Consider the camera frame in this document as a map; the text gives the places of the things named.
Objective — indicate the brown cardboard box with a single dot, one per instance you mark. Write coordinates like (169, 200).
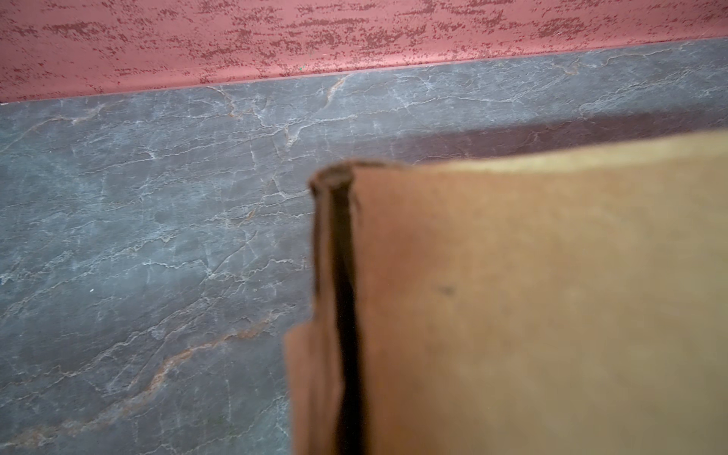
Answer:
(571, 302)

